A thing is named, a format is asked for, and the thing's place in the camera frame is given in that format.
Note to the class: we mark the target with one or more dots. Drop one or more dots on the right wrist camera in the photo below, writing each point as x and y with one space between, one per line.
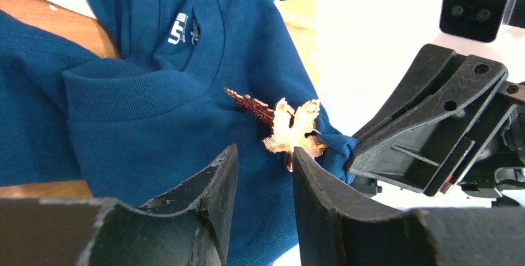
480 20

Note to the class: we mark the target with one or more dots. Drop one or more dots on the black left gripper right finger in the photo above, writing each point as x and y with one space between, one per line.
338 225

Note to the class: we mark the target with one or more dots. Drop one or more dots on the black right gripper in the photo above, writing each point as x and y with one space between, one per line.
430 124

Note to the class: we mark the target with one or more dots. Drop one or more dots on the blue t-shirt garment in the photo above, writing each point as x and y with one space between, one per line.
136 126

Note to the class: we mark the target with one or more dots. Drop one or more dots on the red leaf brooch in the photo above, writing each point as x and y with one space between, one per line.
290 127

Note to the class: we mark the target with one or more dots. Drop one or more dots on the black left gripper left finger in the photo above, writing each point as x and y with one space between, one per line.
188 225

